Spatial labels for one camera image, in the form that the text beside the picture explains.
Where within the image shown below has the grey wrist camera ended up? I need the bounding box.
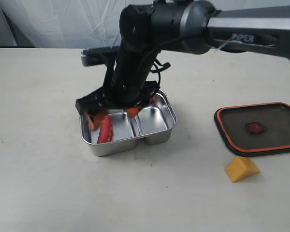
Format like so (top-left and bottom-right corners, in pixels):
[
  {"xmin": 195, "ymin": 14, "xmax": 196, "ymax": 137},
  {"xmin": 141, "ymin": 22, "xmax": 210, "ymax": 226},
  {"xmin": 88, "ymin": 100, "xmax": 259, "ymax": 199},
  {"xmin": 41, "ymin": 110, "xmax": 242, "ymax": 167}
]
[{"xmin": 80, "ymin": 46, "xmax": 119, "ymax": 67}]

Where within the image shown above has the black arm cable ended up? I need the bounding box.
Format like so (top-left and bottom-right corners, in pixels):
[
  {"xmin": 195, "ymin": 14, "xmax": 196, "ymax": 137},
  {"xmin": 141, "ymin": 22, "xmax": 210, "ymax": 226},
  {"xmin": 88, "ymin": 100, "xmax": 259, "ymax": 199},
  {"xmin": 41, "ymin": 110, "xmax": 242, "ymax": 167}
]
[{"xmin": 135, "ymin": 33, "xmax": 208, "ymax": 90}]

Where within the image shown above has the red toy sausage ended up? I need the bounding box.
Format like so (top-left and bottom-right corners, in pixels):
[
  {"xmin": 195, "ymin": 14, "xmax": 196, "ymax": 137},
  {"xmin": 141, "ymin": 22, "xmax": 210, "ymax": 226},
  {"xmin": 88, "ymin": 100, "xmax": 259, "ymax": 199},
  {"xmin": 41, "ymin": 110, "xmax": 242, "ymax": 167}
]
[{"xmin": 97, "ymin": 116, "xmax": 113, "ymax": 144}]

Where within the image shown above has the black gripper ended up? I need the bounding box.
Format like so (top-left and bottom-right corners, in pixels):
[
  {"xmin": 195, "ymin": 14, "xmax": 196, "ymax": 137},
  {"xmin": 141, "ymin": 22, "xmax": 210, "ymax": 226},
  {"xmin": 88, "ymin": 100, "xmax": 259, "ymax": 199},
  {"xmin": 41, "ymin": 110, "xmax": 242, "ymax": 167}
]
[{"xmin": 75, "ymin": 45, "xmax": 160, "ymax": 131}]

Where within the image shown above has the yellow toy cheese wedge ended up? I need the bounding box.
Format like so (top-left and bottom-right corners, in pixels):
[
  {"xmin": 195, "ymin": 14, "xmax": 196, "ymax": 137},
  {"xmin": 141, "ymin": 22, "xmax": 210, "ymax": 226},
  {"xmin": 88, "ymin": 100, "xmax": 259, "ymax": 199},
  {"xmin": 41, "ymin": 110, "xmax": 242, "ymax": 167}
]
[{"xmin": 225, "ymin": 156, "xmax": 260, "ymax": 183}]

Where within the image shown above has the dark transparent lunchbox lid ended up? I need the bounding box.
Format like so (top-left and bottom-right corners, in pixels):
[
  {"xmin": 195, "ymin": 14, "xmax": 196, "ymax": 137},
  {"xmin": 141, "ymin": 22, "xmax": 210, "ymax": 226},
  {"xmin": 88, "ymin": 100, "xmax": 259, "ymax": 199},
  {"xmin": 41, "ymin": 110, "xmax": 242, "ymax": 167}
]
[{"xmin": 214, "ymin": 102, "xmax": 290, "ymax": 158}]

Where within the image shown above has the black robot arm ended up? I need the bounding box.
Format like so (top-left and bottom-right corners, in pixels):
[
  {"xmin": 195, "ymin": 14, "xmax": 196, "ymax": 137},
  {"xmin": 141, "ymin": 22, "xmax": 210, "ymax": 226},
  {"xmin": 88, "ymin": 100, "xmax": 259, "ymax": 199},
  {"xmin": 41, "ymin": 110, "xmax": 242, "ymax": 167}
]
[{"xmin": 75, "ymin": 0, "xmax": 290, "ymax": 124}]

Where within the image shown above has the stainless steel two-compartment lunchbox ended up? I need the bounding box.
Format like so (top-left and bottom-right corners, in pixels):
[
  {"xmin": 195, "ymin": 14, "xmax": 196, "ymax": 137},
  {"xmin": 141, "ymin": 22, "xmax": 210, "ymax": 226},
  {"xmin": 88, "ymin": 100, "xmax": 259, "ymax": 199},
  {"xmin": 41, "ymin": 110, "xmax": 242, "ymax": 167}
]
[{"xmin": 80, "ymin": 90, "xmax": 177, "ymax": 157}]

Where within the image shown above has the white backdrop cloth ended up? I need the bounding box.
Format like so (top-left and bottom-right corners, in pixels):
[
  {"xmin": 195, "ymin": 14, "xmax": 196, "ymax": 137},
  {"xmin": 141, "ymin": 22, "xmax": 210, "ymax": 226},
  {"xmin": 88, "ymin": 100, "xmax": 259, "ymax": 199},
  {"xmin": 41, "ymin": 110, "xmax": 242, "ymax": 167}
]
[{"xmin": 0, "ymin": 0, "xmax": 290, "ymax": 50}]

